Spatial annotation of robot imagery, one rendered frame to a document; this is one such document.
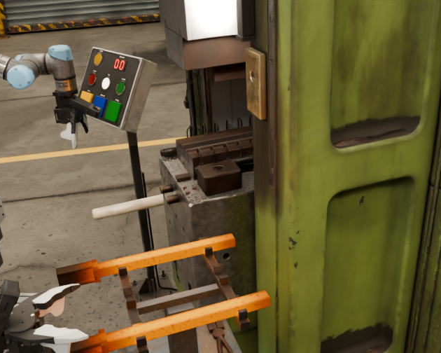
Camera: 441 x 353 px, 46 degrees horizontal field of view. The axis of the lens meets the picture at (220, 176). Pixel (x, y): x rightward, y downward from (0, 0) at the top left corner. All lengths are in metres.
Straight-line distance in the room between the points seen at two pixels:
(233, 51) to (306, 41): 0.41
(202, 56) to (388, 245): 0.80
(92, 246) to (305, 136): 2.04
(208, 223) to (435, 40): 0.79
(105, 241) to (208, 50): 1.81
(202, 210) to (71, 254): 1.63
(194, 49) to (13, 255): 2.00
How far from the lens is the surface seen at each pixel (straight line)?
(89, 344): 1.08
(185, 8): 1.47
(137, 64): 2.04
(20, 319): 1.03
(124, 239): 3.12
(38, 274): 3.01
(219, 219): 1.60
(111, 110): 2.08
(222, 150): 1.69
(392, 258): 1.72
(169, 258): 1.28
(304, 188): 1.34
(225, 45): 1.57
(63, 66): 1.92
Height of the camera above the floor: 1.68
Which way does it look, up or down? 27 degrees down
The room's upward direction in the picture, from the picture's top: 3 degrees counter-clockwise
